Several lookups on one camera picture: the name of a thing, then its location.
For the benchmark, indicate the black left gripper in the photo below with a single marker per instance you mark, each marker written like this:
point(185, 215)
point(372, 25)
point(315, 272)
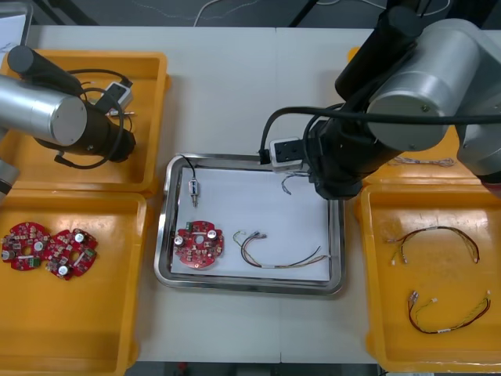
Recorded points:
point(119, 143)

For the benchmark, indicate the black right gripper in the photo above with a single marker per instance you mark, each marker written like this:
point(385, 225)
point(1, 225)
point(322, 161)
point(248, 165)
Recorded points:
point(336, 176)

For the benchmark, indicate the metal solenoid with blue label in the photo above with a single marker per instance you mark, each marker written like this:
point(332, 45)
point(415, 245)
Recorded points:
point(193, 189)

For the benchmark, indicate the round red circuit board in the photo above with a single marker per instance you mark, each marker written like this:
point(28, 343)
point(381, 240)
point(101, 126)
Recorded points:
point(23, 235)
point(188, 254)
point(74, 254)

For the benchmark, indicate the silver-black left robot arm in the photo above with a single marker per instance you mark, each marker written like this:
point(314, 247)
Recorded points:
point(39, 109)

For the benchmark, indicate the silver-black right robot arm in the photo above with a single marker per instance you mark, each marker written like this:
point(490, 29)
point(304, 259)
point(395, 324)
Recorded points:
point(430, 78)

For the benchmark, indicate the group of metal solenoids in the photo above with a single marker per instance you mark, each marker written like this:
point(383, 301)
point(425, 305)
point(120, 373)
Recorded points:
point(129, 114)

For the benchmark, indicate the yellow-orange plastic bin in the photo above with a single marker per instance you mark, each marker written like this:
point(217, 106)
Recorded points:
point(415, 174)
point(78, 333)
point(148, 78)
point(375, 333)

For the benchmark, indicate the white paper sheet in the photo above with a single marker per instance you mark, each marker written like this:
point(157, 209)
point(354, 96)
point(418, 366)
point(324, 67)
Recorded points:
point(250, 196)

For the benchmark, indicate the steel tray with paper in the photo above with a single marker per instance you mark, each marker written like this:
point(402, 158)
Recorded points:
point(11, 23)

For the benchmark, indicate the black metal frame bar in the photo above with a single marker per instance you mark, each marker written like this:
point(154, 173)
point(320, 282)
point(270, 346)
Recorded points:
point(66, 11)
point(303, 13)

